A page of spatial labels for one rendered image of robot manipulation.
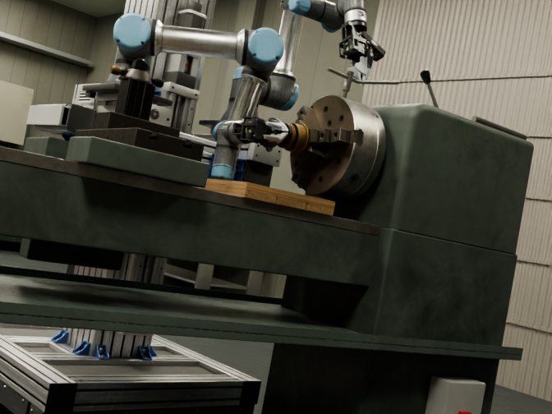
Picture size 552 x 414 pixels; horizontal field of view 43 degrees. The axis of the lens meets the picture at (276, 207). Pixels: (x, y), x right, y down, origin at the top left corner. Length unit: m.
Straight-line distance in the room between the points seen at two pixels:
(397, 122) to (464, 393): 0.86
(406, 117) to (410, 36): 4.26
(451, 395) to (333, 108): 0.95
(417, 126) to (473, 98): 3.69
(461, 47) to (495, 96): 0.57
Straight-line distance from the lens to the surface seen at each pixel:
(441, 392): 2.28
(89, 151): 1.58
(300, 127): 2.09
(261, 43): 2.29
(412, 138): 2.13
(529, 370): 5.29
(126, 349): 2.74
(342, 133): 2.06
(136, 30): 2.29
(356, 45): 2.36
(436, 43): 6.19
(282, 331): 1.79
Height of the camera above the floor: 0.80
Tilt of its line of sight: 2 degrees up
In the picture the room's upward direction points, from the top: 11 degrees clockwise
